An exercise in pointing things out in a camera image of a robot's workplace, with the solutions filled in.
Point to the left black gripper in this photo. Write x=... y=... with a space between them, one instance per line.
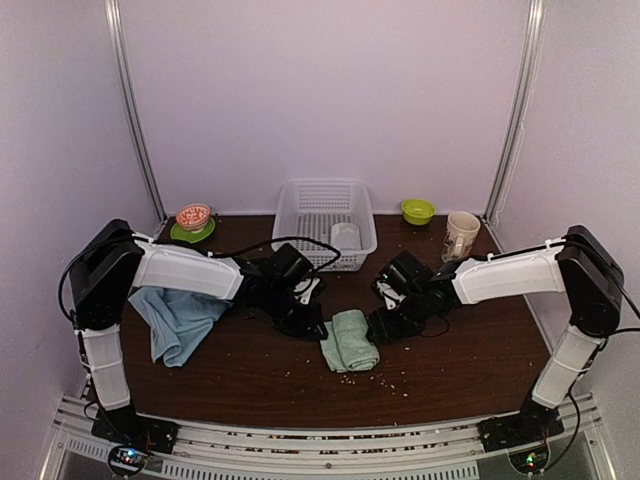
x=307 y=327

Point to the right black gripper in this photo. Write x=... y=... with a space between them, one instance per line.
x=377 y=322

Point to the green panda towel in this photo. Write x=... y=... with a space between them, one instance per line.
x=347 y=348

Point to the white plastic basket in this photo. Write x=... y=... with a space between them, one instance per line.
x=307 y=210

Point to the light blue towel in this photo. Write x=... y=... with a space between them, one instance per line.
x=178 y=321

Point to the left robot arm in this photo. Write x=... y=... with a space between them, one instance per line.
x=285 y=286

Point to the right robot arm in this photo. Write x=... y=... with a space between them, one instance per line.
x=576 y=265

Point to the rolled grey towel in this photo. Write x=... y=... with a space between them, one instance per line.
x=345 y=236

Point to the cream printed mug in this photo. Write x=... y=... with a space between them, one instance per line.
x=462 y=229

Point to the lime green bowl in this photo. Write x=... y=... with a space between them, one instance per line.
x=417 y=211

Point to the red patterned bowl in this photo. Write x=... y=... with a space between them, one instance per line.
x=194 y=218

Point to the green plate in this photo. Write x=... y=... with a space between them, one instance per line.
x=179 y=233

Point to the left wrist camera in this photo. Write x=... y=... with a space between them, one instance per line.
x=308 y=289

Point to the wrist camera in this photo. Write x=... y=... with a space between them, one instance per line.
x=391 y=298
x=308 y=289

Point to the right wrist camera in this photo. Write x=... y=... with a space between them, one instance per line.
x=391 y=298

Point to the front aluminium rail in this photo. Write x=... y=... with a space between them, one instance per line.
x=450 y=450

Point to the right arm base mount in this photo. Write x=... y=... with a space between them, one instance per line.
x=524 y=438

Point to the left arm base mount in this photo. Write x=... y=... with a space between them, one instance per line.
x=130 y=454

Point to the left aluminium frame post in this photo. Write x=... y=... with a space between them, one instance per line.
x=133 y=119

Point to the aluminium frame post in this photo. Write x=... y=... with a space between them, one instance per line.
x=133 y=119
x=515 y=129

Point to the right aluminium frame post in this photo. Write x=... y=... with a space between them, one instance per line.
x=515 y=129

